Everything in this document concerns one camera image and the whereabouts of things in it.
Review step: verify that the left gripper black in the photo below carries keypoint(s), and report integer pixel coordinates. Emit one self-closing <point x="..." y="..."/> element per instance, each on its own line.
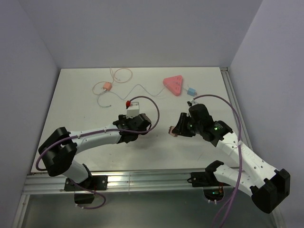
<point x="126" y="119"/>

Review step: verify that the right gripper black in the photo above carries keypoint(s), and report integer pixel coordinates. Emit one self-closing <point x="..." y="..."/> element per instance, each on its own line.
<point x="180" y="129"/>

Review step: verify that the brown plug adapter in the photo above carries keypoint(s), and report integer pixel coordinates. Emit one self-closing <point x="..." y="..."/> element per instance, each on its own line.
<point x="170" y="131"/>

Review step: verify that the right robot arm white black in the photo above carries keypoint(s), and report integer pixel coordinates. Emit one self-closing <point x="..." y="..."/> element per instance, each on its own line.
<point x="266" y="185"/>

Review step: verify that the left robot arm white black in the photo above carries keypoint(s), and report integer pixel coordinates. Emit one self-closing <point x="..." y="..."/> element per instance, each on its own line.
<point x="60" y="148"/>

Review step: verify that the blue plug adapter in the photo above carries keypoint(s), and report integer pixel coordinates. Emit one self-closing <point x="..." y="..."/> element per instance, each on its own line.
<point x="192" y="92"/>

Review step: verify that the pink triangular power strip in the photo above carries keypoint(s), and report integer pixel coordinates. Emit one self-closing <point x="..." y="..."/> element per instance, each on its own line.
<point x="174" y="84"/>

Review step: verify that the pink charger block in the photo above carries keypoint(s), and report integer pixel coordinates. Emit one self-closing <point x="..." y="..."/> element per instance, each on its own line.
<point x="107" y="86"/>

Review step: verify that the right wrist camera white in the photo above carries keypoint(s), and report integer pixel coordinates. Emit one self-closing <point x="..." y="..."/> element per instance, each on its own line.
<point x="192" y="103"/>

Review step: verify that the aluminium right side rail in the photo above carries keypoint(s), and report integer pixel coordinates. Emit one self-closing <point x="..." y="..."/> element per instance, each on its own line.
<point x="233" y="100"/>

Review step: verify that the aluminium rail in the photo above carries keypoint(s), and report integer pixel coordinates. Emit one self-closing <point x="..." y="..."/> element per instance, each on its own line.
<point x="233" y="100"/>
<point x="118" y="181"/>

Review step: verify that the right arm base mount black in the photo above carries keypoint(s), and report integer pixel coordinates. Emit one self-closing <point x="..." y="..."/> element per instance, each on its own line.
<point x="213" y="189"/>

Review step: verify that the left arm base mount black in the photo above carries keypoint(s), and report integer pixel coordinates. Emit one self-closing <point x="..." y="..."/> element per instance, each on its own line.
<point x="87" y="191"/>

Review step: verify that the aluminium front rail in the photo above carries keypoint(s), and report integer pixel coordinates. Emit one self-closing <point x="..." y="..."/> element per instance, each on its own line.
<point x="118" y="181"/>

